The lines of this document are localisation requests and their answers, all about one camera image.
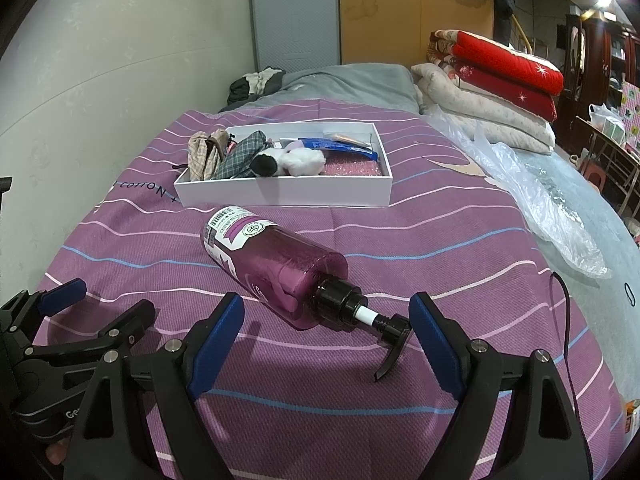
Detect pink glitter scouring pad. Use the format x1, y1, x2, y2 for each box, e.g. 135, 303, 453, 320
320, 159, 385, 177

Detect person's left hand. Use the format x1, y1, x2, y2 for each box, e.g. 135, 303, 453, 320
44, 437, 72, 467

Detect beige plaid fabric pouch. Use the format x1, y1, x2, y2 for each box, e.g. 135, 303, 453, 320
187, 129, 232, 182

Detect white cardboard box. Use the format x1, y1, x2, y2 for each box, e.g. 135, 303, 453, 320
172, 120, 393, 208

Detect blue plastic packet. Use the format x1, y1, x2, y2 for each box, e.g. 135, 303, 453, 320
297, 137, 377, 157

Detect red pillow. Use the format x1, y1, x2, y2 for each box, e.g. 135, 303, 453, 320
457, 65, 558, 122
452, 30, 565, 95

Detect black cable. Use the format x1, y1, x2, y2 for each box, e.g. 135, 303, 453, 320
547, 270, 581, 441

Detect purple striped bedsheet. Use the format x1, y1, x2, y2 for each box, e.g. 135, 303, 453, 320
30, 97, 631, 480

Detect white folded quilt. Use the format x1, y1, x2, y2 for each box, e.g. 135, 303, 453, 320
410, 62, 557, 156

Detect floral folded quilt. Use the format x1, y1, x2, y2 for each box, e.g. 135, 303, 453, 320
425, 29, 466, 81

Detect grey blanket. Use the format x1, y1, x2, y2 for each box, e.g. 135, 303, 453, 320
220, 62, 421, 111

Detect brown wooden board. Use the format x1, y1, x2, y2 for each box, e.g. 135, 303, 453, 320
339, 0, 497, 67

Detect pale blue bedsheet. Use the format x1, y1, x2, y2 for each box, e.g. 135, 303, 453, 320
420, 110, 640, 441

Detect metal frame table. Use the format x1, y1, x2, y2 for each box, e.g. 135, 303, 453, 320
575, 116, 640, 211

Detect dark plaid fabric pouch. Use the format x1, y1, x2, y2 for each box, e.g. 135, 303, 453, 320
210, 130, 271, 180

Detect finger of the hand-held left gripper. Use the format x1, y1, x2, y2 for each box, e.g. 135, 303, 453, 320
0, 277, 88, 333
30, 299, 157, 376

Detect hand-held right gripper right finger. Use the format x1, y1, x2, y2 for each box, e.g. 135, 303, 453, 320
409, 291, 592, 480

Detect grey foam panel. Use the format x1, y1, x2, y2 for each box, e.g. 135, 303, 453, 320
249, 0, 343, 75

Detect purple pump bottle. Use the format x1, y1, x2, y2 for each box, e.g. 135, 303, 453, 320
200, 205, 413, 383

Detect orange packet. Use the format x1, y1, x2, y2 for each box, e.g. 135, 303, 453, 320
622, 397, 640, 438

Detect white black plush toy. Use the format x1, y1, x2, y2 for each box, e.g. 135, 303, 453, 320
250, 141, 327, 178

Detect dark crumpled clothes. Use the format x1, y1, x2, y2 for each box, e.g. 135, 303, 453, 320
227, 66, 286, 106

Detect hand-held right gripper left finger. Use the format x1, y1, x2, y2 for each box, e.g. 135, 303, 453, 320
61, 291, 247, 480

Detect pink patterned box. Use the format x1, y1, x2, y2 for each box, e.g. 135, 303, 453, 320
619, 82, 640, 151

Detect white plastic bag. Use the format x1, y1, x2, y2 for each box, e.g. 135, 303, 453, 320
587, 104, 626, 143

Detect dark wooden cabinet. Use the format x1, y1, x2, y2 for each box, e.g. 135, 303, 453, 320
565, 7, 640, 126

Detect crumpled clear plastic bag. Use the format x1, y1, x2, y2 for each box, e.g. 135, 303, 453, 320
432, 110, 613, 281

